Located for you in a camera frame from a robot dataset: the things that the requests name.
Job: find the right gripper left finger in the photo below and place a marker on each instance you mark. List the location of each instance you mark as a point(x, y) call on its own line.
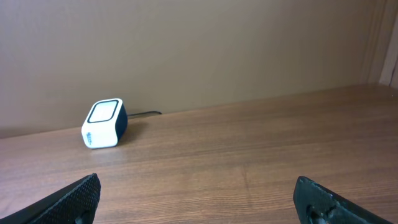
point(75, 203)

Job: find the white barcode scanner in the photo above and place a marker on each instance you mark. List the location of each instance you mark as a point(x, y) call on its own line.
point(105, 124)

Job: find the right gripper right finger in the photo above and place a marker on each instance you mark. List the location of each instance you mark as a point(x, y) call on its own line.
point(315, 203)

